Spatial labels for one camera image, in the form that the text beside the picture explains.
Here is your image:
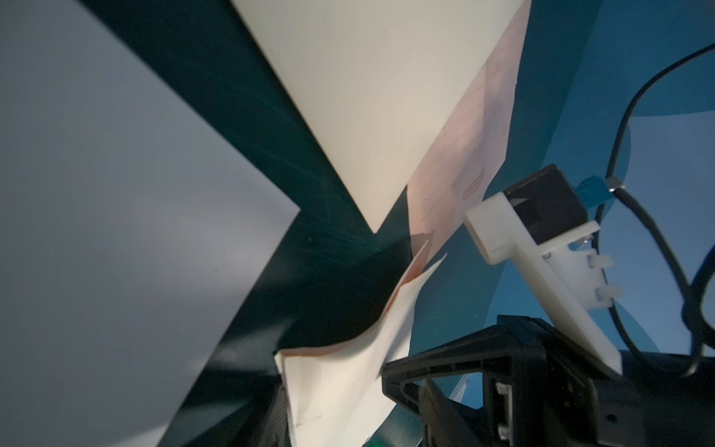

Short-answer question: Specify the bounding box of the white envelope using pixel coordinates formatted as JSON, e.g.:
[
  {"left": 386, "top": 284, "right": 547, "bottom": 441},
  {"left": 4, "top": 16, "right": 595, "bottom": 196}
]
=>
[{"left": 1, "top": 1, "right": 298, "bottom": 446}]

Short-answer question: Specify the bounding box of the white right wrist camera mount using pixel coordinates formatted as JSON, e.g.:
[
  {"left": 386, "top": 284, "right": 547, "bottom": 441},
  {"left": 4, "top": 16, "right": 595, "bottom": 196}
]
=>
[{"left": 465, "top": 193, "right": 623, "bottom": 374}]

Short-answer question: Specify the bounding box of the pink lined letter paper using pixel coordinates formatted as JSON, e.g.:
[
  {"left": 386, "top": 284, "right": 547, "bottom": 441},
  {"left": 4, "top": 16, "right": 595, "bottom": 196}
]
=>
[{"left": 275, "top": 1, "right": 532, "bottom": 446}]

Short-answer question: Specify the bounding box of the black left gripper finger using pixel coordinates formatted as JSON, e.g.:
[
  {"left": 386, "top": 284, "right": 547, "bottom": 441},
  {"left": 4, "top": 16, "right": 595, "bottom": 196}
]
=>
[{"left": 239, "top": 377, "right": 288, "bottom": 447}]

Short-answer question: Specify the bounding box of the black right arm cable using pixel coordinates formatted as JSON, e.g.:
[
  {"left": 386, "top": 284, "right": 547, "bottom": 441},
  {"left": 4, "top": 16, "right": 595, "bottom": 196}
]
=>
[{"left": 593, "top": 41, "right": 715, "bottom": 378}]

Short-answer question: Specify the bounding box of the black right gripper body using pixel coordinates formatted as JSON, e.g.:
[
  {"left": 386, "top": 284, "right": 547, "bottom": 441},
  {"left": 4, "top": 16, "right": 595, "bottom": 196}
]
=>
[{"left": 382, "top": 316, "right": 714, "bottom": 446}]

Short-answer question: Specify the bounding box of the cream envelope far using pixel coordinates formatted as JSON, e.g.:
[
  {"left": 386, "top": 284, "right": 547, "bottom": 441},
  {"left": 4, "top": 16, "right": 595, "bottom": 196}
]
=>
[{"left": 235, "top": 1, "right": 521, "bottom": 231}]

